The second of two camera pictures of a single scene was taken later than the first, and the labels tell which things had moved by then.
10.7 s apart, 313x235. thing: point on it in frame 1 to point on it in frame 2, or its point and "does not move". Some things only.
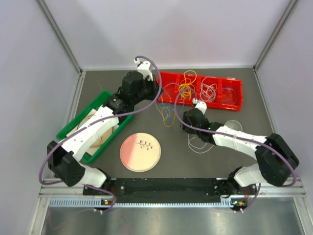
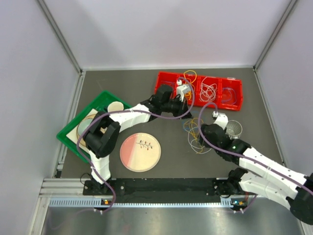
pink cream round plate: x=140 y=152 does not move
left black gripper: x=154 y=86 to x=183 y=109
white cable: x=208 y=92 does not move
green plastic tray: x=61 y=135 does not move
